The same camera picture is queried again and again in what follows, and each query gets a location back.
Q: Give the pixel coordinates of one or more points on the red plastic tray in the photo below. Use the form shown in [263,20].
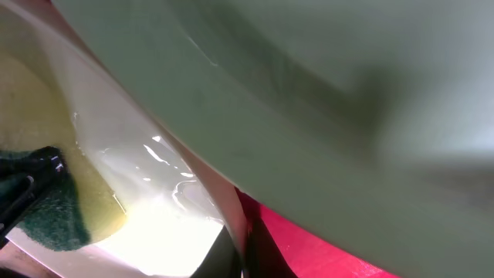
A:
[307,255]

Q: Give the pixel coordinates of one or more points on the green yellow sponge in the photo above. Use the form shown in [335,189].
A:
[78,211]

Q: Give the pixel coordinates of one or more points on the white plate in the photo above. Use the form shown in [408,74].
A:
[172,216]

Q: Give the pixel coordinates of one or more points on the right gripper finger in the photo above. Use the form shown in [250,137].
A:
[227,255]

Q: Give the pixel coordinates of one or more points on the light green plate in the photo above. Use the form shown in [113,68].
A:
[369,123]

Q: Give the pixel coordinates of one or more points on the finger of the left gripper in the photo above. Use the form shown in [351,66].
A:
[25,181]

